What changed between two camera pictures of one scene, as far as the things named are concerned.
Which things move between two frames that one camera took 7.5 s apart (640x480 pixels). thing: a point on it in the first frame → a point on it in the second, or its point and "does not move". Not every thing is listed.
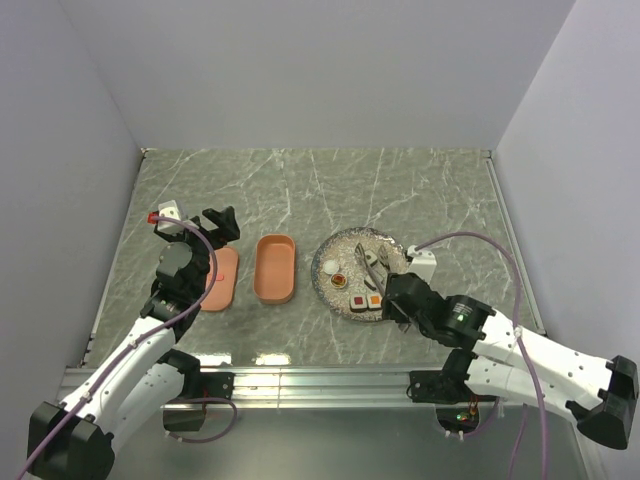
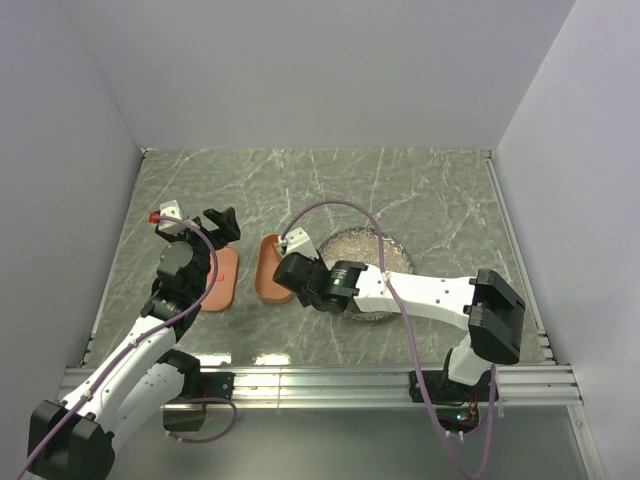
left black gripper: [227, 230] does not move
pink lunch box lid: [224, 278] does not move
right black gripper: [391, 311] → [304, 299]
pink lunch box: [275, 268] does not move
